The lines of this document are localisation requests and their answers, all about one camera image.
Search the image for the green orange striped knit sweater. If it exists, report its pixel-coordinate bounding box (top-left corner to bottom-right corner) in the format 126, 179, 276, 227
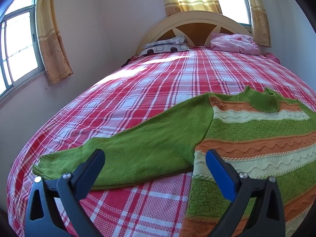
33, 87, 315, 236

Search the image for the yellow curtain left window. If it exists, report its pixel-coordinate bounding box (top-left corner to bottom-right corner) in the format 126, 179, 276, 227
35, 0, 73, 85

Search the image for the pink cloth at bedside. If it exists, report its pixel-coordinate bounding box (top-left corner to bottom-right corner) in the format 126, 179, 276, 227
265, 52, 281, 64

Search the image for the red white plaid bed sheet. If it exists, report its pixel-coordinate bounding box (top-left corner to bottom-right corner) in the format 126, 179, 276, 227
7, 47, 315, 236

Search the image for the pink crumpled blanket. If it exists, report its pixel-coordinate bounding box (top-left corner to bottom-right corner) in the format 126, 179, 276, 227
210, 33, 262, 56

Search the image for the dark red cloth bed corner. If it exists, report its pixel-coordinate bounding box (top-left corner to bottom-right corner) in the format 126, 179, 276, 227
121, 56, 138, 67

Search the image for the yellow curtain right side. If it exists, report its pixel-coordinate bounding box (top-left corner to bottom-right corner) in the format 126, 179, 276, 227
248, 0, 271, 48

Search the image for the grey patterned folded pillow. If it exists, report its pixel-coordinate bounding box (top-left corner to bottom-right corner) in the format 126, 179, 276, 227
138, 36, 190, 57

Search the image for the cream wooden headboard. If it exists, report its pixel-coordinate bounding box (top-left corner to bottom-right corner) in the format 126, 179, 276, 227
136, 11, 250, 55

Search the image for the window behind headboard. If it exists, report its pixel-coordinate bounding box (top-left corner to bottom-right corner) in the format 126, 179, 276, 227
218, 0, 252, 26

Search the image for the left window frame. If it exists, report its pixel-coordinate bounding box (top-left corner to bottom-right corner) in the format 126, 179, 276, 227
1, 0, 44, 102

